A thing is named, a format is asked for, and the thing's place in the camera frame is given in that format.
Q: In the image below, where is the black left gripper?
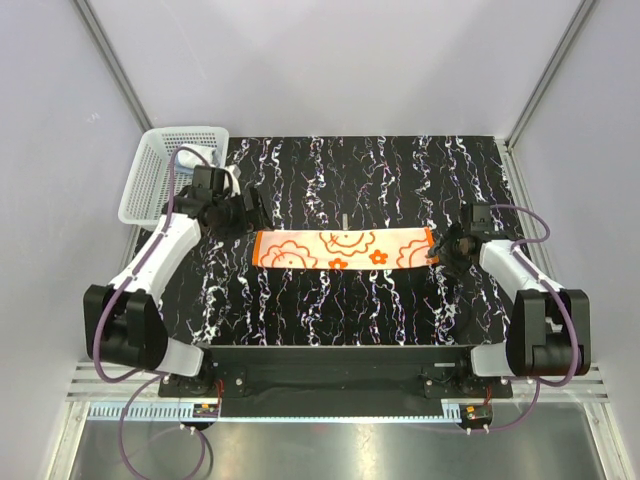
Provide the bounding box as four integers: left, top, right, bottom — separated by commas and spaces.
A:
213, 186, 273, 242

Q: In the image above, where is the orange white towel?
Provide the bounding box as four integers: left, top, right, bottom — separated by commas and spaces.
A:
252, 227, 439, 271

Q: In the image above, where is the blue white bear towel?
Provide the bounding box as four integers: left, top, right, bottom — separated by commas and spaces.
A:
174, 144, 225, 175

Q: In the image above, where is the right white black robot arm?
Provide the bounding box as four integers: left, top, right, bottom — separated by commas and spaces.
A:
428, 202, 591, 397

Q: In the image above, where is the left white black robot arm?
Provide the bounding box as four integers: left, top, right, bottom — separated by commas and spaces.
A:
83, 165, 273, 396

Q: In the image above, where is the white perforated plastic basket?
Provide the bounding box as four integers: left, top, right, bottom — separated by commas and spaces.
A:
118, 126, 229, 231

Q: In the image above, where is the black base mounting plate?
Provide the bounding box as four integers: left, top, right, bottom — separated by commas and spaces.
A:
168, 346, 501, 394

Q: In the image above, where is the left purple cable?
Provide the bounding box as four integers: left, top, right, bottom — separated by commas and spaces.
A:
92, 147, 211, 479

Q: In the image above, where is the aluminium rail frame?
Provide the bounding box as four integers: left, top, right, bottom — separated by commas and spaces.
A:
66, 362, 609, 424

